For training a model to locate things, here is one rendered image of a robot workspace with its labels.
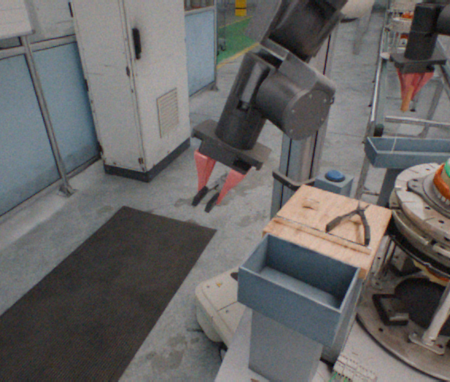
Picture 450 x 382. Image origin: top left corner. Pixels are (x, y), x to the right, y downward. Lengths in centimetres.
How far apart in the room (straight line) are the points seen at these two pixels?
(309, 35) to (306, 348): 49
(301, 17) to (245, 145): 15
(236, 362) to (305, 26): 64
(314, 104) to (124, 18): 225
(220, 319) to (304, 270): 92
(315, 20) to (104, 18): 228
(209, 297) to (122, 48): 174
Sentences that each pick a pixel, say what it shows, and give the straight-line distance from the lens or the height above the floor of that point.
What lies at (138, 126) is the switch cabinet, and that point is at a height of 49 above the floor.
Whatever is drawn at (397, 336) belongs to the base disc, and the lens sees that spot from 91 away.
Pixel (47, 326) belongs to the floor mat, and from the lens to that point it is 201.
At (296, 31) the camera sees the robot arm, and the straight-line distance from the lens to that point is 43.
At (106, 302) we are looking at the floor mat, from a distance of 201.
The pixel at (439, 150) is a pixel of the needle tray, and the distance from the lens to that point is 120.
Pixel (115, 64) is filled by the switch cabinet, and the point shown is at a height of 92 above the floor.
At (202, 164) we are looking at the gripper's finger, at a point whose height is 126.
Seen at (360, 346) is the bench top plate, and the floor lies 78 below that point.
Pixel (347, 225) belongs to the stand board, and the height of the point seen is 106.
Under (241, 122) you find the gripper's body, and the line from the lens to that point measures 44.
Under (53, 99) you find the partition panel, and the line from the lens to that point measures 281.
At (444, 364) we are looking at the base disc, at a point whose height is 80.
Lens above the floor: 147
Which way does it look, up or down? 33 degrees down
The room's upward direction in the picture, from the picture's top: straight up
